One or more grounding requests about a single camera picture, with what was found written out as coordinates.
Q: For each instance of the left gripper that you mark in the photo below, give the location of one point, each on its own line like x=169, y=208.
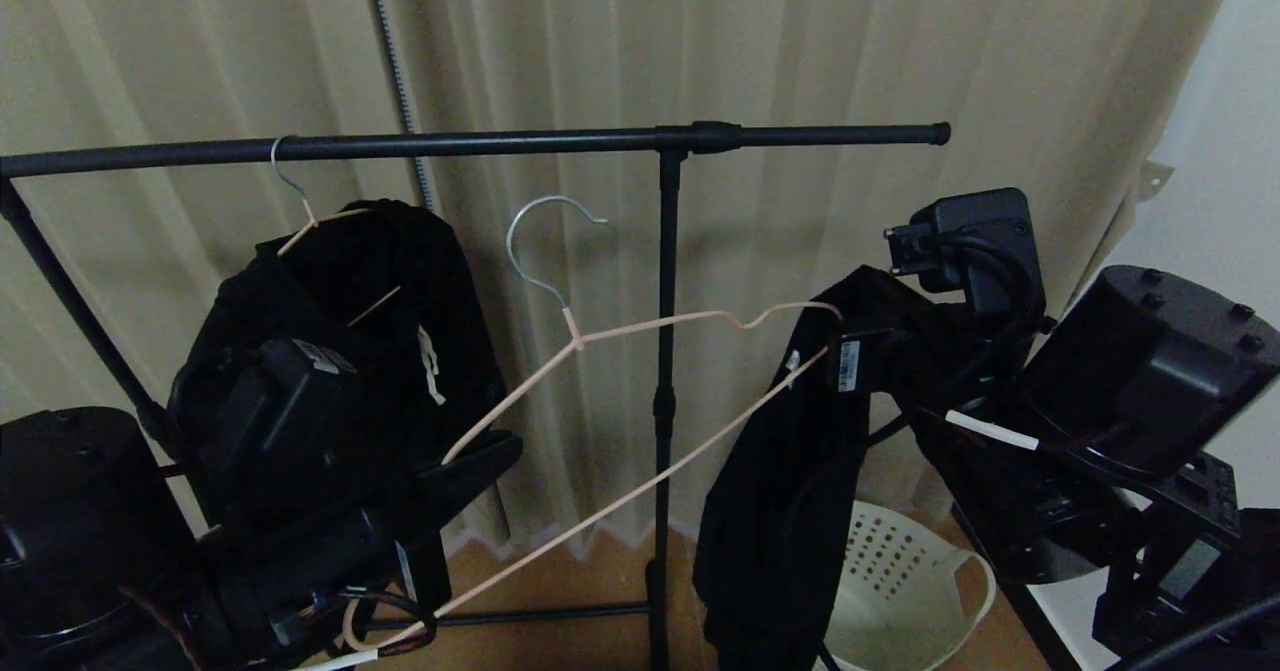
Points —
x=320, y=571

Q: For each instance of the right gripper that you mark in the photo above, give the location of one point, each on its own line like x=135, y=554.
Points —
x=890, y=371

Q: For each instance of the black garment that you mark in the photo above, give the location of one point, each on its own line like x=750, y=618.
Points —
x=780, y=471

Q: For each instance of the black shorts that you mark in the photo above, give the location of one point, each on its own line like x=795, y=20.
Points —
x=400, y=271

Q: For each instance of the pink clothes hanger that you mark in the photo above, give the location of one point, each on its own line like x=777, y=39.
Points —
x=310, y=219
x=573, y=331

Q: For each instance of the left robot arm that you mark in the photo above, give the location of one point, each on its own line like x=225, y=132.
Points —
x=70, y=511

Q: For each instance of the white laundry basket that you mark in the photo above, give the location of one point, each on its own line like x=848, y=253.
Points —
x=900, y=591

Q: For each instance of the black clothes rack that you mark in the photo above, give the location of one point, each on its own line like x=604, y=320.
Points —
x=500, y=141

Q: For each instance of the beige curtain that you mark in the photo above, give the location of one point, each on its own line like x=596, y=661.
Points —
x=850, y=41

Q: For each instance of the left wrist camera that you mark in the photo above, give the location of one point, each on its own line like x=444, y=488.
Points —
x=290, y=421

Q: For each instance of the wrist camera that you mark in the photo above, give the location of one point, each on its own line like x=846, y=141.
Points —
x=290, y=421
x=980, y=241

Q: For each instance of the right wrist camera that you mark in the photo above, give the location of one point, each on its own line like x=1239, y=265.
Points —
x=980, y=241

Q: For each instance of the pale wall hook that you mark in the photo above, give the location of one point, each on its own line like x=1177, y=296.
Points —
x=1155, y=176

